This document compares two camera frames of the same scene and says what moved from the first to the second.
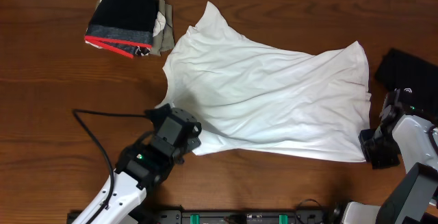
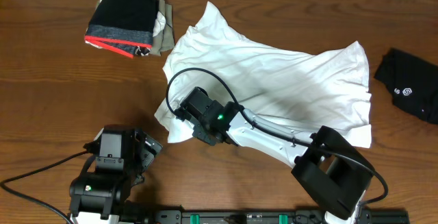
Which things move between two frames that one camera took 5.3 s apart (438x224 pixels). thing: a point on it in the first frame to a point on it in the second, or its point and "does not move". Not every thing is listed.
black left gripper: x=194 y=140 to x=147 y=155
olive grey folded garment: x=165 y=39 does not move
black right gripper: x=378 y=162 to x=199 y=133
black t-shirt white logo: x=417 y=79 does not move
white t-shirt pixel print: x=250 y=96 does not move
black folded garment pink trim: x=124 y=18 does not move
